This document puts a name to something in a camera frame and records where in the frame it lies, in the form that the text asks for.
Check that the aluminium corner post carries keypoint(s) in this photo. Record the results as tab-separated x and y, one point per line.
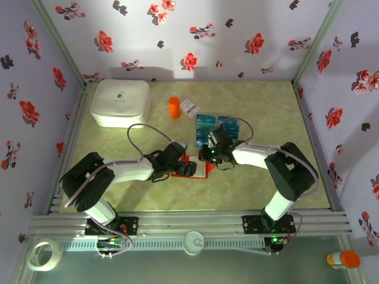
314	44
59	44

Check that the orange capped medicine bottle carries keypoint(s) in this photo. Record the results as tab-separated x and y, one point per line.
348	259

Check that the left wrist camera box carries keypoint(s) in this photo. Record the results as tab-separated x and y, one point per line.
174	151

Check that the red card holder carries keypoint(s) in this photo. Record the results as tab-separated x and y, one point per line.
200	170

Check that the orange plastic cup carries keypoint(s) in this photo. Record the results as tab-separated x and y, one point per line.
174	108

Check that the aluminium side rail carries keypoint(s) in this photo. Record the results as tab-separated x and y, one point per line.
321	154
69	142

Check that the white medicine bag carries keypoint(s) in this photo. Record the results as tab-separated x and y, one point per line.
121	102

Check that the small white card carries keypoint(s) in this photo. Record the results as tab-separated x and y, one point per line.
190	107

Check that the blue credit card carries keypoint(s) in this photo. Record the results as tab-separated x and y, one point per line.
200	142
205	119
205	126
202	134
229	120
235	128

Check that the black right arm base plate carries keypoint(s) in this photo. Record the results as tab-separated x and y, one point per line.
251	225

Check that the clear tape roll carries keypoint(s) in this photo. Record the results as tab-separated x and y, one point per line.
57	254

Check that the white round lid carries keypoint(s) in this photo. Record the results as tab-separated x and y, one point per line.
193	243

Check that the aluminium front rail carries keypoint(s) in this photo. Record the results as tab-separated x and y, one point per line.
189	222

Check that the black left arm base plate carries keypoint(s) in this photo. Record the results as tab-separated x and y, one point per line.
131	225

